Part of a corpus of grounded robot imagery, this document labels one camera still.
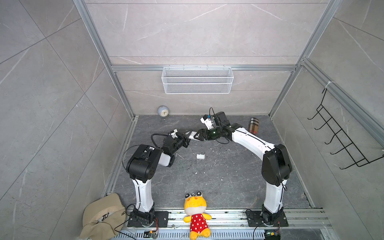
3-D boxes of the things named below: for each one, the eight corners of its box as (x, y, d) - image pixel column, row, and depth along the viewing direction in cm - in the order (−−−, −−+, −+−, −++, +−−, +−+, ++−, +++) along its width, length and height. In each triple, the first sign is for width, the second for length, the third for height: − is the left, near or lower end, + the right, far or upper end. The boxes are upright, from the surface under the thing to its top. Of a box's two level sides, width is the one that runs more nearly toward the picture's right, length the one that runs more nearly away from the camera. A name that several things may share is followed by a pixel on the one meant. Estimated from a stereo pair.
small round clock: (157, 116, 122) (155, 108, 116) (164, 111, 126) (163, 104, 119) (164, 121, 119) (162, 113, 112) (171, 116, 122) (169, 108, 116)
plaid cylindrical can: (248, 132, 111) (249, 130, 109) (250, 119, 120) (251, 116, 118) (257, 134, 110) (258, 132, 108) (258, 120, 119) (259, 118, 117)
